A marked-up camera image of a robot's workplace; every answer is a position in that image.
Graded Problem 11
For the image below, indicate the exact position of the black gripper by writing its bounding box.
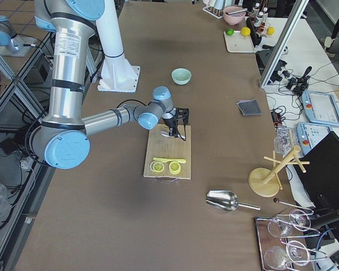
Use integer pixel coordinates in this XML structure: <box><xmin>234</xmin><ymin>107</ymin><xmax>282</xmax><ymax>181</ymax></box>
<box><xmin>162</xmin><ymin>110</ymin><xmax>179</xmax><ymax>138</ymax></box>

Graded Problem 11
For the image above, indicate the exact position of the white ceramic spoon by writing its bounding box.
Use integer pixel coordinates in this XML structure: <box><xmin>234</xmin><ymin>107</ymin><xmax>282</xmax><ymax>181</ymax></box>
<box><xmin>160</xmin><ymin>131</ymin><xmax>171</xmax><ymax>137</ymax></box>

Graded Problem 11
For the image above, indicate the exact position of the pale green bowl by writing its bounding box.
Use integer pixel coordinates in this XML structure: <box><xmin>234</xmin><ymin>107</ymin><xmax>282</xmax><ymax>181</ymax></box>
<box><xmin>171</xmin><ymin>68</ymin><xmax>192</xmax><ymax>85</ymax></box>

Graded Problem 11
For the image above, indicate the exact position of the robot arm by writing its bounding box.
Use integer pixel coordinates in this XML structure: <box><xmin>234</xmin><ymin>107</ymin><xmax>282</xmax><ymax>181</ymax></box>
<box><xmin>29</xmin><ymin>1</ymin><xmax>177</xmax><ymax>169</ymax></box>

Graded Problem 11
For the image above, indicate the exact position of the pink bowl with ice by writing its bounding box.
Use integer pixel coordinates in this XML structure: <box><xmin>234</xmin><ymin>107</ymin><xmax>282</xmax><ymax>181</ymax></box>
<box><xmin>223</xmin><ymin>6</ymin><xmax>246</xmax><ymax>25</ymax></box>

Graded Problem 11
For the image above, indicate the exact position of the bamboo cutting board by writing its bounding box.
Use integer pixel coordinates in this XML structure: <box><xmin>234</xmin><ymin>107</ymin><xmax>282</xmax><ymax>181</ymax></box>
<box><xmin>144</xmin><ymin>124</ymin><xmax>192</xmax><ymax>180</ymax></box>

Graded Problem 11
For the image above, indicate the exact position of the yellow plastic knife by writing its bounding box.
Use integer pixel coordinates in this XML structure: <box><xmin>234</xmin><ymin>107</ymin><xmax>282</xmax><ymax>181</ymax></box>
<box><xmin>153</xmin><ymin>157</ymin><xmax>186</xmax><ymax>164</ymax></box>

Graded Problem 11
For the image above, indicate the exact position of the lower lemon slice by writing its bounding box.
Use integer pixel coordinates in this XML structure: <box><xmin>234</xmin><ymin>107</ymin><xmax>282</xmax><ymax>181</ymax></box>
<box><xmin>168</xmin><ymin>161</ymin><xmax>181</xmax><ymax>175</ymax></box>

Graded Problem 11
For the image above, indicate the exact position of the lemon slice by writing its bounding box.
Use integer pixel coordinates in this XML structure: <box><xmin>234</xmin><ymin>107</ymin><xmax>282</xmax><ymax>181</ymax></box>
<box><xmin>168</xmin><ymin>161</ymin><xmax>181</xmax><ymax>175</ymax></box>
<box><xmin>149</xmin><ymin>161</ymin><xmax>164</xmax><ymax>173</ymax></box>

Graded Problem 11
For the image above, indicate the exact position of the upper lemon slice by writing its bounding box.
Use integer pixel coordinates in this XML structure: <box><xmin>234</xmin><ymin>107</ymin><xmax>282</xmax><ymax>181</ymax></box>
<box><xmin>149</xmin><ymin>161</ymin><xmax>164</xmax><ymax>173</ymax></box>

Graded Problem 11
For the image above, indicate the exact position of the grey folded cloth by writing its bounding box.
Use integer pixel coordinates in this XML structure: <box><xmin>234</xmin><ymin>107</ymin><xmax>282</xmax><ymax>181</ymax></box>
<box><xmin>236</xmin><ymin>99</ymin><xmax>262</xmax><ymax>116</ymax></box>

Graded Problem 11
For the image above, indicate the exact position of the steel scoop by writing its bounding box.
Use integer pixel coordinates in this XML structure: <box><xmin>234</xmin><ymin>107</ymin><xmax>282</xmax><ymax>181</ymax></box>
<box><xmin>205</xmin><ymin>190</ymin><xmax>261</xmax><ymax>212</ymax></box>

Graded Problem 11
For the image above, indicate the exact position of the wooden mug tree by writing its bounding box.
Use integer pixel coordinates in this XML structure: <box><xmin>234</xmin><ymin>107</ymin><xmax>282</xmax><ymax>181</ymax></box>
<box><xmin>248</xmin><ymin>130</ymin><xmax>310</xmax><ymax>197</ymax></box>

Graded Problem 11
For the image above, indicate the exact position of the cream tray with bear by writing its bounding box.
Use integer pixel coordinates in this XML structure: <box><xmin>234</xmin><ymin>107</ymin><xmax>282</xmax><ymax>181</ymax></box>
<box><xmin>223</xmin><ymin>30</ymin><xmax>255</xmax><ymax>53</ymax></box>

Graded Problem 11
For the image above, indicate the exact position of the green lime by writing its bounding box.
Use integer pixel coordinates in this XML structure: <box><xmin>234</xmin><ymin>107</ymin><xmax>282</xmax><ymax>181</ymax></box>
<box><xmin>225</xmin><ymin>28</ymin><xmax>234</xmax><ymax>36</ymax></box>

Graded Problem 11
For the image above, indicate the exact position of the yellow lemon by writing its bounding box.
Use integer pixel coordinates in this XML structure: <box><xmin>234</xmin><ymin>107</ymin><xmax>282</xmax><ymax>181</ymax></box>
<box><xmin>240</xmin><ymin>27</ymin><xmax>251</xmax><ymax>37</ymax></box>

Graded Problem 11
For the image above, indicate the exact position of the lower teach pendant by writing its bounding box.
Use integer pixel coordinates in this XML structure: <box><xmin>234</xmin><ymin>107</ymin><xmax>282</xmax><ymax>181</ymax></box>
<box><xmin>296</xmin><ymin>122</ymin><xmax>333</xmax><ymax>155</ymax></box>

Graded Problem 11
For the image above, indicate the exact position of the teach pendant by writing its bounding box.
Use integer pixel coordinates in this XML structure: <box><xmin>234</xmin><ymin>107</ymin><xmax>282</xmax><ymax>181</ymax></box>
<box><xmin>301</xmin><ymin>90</ymin><xmax>339</xmax><ymax>126</ymax></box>
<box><xmin>296</xmin><ymin>122</ymin><xmax>333</xmax><ymax>155</ymax></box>

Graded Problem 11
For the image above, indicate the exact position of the upper teach pendant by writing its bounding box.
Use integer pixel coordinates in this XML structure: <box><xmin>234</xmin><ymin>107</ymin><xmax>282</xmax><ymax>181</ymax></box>
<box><xmin>301</xmin><ymin>90</ymin><xmax>339</xmax><ymax>126</ymax></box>

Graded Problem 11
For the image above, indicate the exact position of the wine glass rack tray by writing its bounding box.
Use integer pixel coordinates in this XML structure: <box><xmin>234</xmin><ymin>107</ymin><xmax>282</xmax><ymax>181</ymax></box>
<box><xmin>255</xmin><ymin>209</ymin><xmax>327</xmax><ymax>270</ymax></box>

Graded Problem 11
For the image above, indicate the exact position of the black monitor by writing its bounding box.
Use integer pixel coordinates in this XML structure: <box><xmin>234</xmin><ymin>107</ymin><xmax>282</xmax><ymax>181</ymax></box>
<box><xmin>295</xmin><ymin>132</ymin><xmax>339</xmax><ymax>209</ymax></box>

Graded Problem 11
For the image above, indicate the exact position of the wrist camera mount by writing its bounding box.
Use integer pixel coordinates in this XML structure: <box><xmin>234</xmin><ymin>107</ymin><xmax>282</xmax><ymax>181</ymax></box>
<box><xmin>175</xmin><ymin>108</ymin><xmax>189</xmax><ymax>126</ymax></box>

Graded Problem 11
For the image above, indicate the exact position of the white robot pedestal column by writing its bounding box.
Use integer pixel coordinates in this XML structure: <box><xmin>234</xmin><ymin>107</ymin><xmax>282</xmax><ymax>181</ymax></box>
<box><xmin>96</xmin><ymin>1</ymin><xmax>140</xmax><ymax>93</ymax></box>

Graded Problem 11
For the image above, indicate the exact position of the aluminium frame post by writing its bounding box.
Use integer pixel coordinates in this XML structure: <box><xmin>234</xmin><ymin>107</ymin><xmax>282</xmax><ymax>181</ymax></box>
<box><xmin>259</xmin><ymin>0</ymin><xmax>309</xmax><ymax>89</ymax></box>

